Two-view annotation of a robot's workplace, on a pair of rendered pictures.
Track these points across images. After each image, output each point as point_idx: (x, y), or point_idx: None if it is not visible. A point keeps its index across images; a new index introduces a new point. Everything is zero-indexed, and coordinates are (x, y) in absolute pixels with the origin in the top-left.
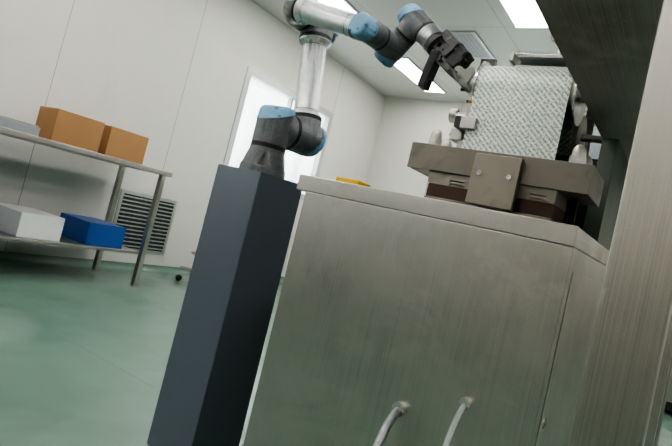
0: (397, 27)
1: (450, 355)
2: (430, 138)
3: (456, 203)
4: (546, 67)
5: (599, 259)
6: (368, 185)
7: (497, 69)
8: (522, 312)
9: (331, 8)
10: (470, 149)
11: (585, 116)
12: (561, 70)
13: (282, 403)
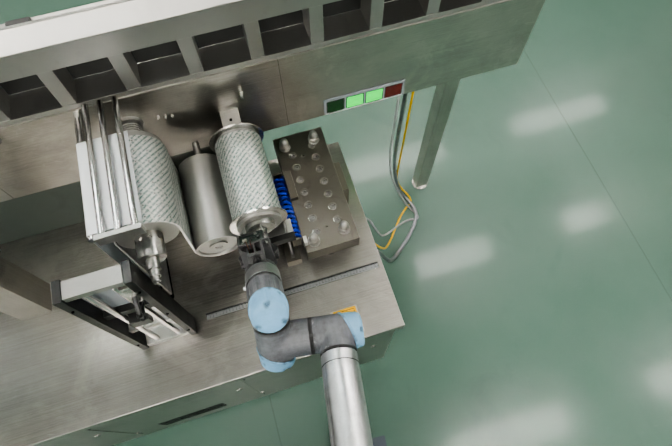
0: (288, 321)
1: None
2: (349, 227)
3: (359, 202)
4: (154, 185)
5: None
6: (336, 311)
7: (271, 194)
8: None
9: (362, 404)
10: (344, 195)
11: (197, 154)
12: (252, 141)
13: None
